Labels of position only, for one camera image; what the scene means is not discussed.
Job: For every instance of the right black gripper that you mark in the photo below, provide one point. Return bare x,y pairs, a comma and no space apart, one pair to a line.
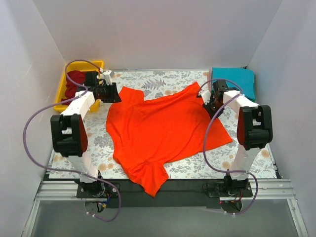
211,108

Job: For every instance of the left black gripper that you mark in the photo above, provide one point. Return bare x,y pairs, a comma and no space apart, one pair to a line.
111,92

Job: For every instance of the orange t shirt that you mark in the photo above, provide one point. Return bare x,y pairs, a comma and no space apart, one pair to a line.
147,134

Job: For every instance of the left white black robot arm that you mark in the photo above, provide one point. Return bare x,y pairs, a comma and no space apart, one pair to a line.
69,135

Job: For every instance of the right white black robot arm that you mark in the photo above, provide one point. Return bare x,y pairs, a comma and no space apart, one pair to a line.
254,132

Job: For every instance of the folded pink t shirt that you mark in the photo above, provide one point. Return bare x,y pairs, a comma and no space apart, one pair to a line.
209,77

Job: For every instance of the folded teal t shirt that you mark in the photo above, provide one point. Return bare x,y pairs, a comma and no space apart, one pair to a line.
244,78

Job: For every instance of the dark red t shirt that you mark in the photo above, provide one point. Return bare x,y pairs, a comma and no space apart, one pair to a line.
71,88

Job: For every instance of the yellow plastic bin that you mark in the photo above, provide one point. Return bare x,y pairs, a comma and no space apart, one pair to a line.
80,66

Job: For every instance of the floral patterned table mat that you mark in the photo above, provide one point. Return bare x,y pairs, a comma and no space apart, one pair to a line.
156,84

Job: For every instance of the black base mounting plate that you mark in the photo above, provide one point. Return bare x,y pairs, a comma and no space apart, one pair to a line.
173,193

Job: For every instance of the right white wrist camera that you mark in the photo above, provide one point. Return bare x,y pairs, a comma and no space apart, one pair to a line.
205,96

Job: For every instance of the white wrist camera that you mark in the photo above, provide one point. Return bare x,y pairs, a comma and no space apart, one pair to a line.
205,96
105,77

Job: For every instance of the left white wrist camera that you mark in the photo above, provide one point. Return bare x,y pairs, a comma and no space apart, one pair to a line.
105,77

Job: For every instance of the aluminium frame rail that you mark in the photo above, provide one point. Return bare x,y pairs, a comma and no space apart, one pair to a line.
272,211

